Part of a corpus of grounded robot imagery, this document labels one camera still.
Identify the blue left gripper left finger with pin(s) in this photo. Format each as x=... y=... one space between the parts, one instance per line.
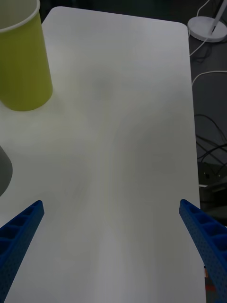
x=16 y=246

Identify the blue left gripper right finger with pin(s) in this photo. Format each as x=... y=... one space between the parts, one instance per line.
x=210 y=248

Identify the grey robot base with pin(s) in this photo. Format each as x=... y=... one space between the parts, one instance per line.
x=212 y=196

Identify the grey waste bin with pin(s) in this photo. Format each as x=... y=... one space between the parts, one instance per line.
x=4 y=170

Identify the yellow-green waste bin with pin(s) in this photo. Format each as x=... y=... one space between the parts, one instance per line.
x=23 y=71

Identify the white round lamp stand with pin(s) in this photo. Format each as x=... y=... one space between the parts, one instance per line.
x=201 y=28

